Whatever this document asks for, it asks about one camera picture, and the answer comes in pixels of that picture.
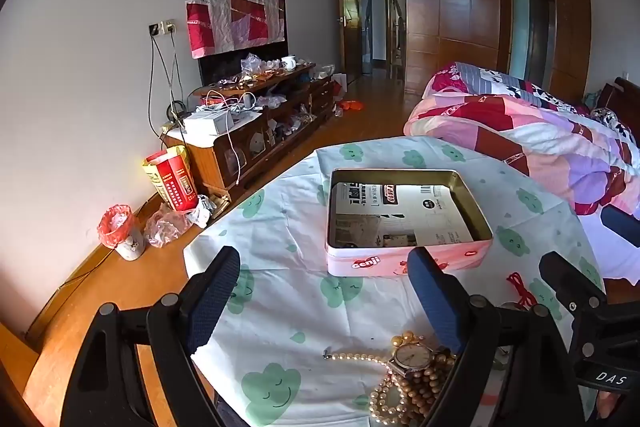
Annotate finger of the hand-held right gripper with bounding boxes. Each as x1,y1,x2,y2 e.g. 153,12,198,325
602,205,640,249
539,251,608,324

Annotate red and white cloth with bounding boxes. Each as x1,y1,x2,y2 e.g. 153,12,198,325
185,0,287,60

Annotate clear plastic bag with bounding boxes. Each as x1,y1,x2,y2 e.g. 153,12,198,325
144,206,194,249

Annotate green cloud print tablecloth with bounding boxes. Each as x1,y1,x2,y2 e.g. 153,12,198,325
182,137,608,427

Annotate black television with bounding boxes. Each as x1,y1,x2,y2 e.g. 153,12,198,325
198,0,290,86

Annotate wooden door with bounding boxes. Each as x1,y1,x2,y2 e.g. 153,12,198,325
336,0,363,88

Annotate white box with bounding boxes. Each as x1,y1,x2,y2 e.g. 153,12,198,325
182,109,233,137

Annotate trash bin with red bag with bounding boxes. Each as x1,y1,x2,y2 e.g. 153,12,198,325
97,204,147,262

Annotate black cables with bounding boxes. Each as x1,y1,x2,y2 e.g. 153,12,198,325
147,32,190,135

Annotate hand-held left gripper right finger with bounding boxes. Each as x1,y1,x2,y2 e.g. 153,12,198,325
407,247,586,427

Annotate white cable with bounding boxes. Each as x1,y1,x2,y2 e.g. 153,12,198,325
219,106,247,186

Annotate pink tin box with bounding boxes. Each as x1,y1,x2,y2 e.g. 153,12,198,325
325,168,494,279

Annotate person's right hand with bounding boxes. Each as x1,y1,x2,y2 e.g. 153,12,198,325
596,390,640,427

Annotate wooden bed headboard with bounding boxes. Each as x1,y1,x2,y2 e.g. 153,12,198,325
597,77,640,120

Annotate pink patchwork quilt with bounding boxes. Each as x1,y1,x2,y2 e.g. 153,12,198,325
404,62,640,217

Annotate wooden tv cabinet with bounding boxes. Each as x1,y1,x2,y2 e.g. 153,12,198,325
162,63,337,204

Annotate pearl necklace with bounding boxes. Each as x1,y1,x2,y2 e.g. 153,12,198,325
322,331,458,427

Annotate red and yellow bag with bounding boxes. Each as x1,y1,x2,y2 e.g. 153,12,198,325
141,145,200,213

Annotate wooden wardrobe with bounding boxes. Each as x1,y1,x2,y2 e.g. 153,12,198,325
327,0,593,98

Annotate red string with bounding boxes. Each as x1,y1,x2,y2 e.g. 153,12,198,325
506,272,537,309

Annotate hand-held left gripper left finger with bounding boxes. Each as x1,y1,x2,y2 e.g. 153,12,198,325
60,246,242,427

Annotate brown bead bracelet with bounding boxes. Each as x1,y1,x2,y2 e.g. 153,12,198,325
392,354,457,423

